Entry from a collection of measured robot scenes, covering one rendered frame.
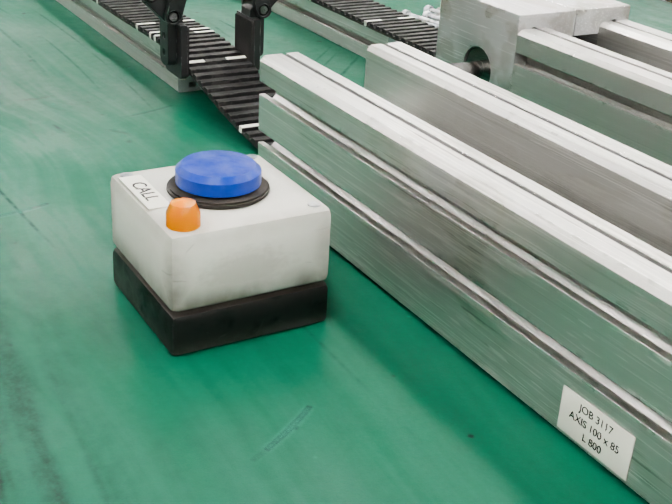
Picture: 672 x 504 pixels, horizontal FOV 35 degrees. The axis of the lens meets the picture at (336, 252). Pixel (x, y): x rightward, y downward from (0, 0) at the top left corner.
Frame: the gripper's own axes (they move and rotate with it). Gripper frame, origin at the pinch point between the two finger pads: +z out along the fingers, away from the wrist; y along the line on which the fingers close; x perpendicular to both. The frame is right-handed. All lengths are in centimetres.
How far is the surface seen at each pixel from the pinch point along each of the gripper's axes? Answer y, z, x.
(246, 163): 11.8, -3.4, 30.6
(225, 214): 13.8, -2.1, 32.7
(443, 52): -14.0, -0.9, 10.0
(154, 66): 2.0, 3.3, -7.0
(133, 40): 1.4, 2.8, -13.5
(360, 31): -17.0, 1.8, -6.5
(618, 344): 5.0, -1.6, 48.3
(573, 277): 5.0, -3.1, 45.5
